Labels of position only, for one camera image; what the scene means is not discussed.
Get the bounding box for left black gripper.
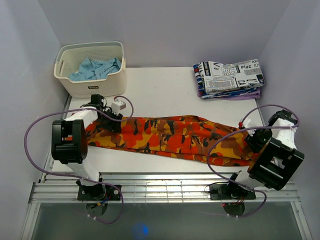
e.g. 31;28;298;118
95;108;123;134

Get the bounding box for orange camouflage trousers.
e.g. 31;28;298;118
85;115;257;167

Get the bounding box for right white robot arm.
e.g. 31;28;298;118
225;110;305;199

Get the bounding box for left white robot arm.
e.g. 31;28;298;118
51;94;126;201

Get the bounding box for purple folded trousers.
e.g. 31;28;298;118
197;87;260;101

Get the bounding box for newspaper print folded trousers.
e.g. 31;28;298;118
198;59;265;94

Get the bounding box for blue patterned folded trousers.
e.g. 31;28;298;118
192;62;258;100

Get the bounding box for light blue cloth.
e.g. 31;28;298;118
68;57;122;82

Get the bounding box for white perforated plastic basket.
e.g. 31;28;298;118
53;41;127;99

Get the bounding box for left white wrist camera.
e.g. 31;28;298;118
111;100;126;115

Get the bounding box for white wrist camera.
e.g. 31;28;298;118
111;100;126;115
238;118;257;130

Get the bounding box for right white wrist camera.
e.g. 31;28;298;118
238;118;257;130

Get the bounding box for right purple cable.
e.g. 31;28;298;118
206;104;300;219

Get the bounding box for purple cable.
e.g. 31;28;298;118
206;104;300;219
23;95;135;225

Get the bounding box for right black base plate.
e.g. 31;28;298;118
209;183;256;200

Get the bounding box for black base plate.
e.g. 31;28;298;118
209;183;256;200
77;184;121;202

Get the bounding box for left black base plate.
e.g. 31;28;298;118
77;184;121;202

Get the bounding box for aluminium rail frame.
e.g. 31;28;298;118
20;173;312;240

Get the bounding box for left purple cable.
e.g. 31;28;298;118
23;95;135;225

